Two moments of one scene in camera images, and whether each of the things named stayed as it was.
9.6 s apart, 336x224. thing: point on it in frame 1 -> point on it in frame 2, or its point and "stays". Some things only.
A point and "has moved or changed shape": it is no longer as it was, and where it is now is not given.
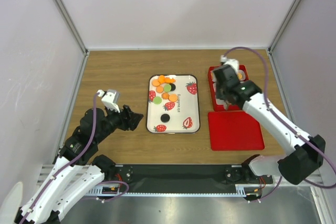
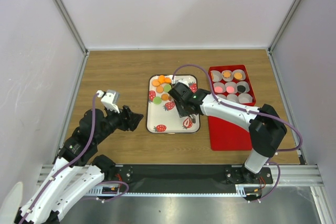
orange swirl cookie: (165, 95) stays
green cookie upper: (167, 87) stays
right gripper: (219, 95) -> (181, 112)
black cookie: (165, 118) has moved or changed shape
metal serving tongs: (226, 105) has moved or changed shape
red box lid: (236, 130) stays
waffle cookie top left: (155, 83) stays
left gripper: (129, 119) stays
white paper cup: (212, 76) stays
